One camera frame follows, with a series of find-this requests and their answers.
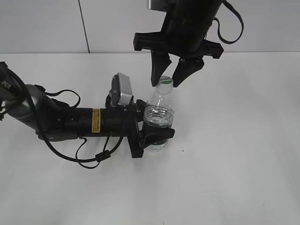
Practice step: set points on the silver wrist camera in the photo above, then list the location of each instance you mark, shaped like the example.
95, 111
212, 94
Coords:
158, 5
121, 90

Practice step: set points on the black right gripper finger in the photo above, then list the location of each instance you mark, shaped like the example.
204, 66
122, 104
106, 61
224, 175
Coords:
160, 62
185, 68

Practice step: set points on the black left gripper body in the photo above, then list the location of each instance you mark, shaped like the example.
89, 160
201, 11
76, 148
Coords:
121, 121

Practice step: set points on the white Cestbon bottle cap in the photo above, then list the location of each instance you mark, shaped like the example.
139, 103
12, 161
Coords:
165, 84

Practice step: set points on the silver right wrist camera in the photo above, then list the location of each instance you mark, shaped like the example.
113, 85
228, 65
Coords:
158, 5

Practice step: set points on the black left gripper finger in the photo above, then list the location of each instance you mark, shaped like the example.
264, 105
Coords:
155, 137
140, 108

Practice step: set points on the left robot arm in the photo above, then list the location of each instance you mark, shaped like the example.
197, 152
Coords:
56, 121

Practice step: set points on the clear Cestbon water bottle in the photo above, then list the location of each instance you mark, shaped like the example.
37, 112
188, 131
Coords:
159, 110

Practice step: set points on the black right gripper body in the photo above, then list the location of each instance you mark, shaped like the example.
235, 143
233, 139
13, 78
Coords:
184, 28

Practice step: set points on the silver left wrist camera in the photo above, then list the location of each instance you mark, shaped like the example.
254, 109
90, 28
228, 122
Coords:
121, 90

